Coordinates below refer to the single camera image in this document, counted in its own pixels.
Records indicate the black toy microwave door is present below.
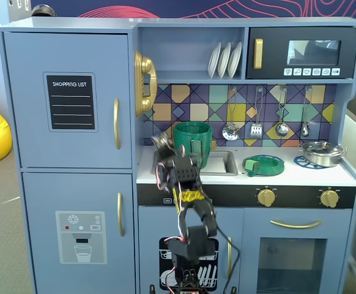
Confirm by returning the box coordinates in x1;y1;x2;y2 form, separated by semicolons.
246;26;356;81

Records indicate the steel toy slotted spoon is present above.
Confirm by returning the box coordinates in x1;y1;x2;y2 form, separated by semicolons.
221;86;240;142

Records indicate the dark round object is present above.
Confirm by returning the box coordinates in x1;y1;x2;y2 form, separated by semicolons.
31;4;57;18

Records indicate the steel toy spatula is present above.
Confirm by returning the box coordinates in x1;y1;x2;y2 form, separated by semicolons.
250;86;264;140

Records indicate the blue toy kitchen unit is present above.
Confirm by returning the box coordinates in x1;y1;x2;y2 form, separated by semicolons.
0;17;356;294

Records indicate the steel toy ladle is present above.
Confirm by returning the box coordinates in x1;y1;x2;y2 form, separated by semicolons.
275;85;290;138

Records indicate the blue dishwasher print door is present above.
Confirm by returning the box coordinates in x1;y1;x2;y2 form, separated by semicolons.
138;206;245;294

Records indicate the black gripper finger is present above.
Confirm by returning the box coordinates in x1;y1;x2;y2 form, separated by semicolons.
151;135;167;160
162;132;179;157

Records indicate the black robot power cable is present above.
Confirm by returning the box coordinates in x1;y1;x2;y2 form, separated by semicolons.
216;228;242;294

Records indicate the blue ice dispenser cabinet door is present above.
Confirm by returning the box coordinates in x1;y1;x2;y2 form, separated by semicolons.
21;171;136;294

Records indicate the blue oven door with window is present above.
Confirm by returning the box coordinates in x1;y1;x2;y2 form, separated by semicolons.
242;208;354;294

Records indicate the gold toy telephone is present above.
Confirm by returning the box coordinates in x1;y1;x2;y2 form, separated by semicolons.
133;50;158;118

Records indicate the steel toy cooking pot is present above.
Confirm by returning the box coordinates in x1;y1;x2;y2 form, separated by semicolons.
298;146;348;169

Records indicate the white toy plate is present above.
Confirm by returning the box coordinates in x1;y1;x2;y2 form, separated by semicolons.
217;41;232;79
207;41;222;79
227;41;243;79

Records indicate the blue shopping list cabinet door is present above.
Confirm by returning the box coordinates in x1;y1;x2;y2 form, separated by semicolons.
2;32;133;170

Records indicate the green printed basket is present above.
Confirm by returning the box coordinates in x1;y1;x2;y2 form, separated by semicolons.
172;121;213;171

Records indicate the grey toy sink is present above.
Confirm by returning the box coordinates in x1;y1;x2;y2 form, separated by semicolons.
197;149;239;177

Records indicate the steel pot lid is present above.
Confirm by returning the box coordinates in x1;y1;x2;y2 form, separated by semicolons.
301;140;344;156

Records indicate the blue round trivet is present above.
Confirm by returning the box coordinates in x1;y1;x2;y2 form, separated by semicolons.
293;154;329;170

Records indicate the gold stove knob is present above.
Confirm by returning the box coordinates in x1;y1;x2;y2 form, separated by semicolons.
319;189;340;208
256;188;276;207

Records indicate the green printed ring lid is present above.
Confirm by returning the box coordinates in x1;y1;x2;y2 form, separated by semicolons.
242;154;286;179

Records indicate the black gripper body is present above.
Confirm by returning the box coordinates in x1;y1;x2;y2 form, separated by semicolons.
154;155;202;191

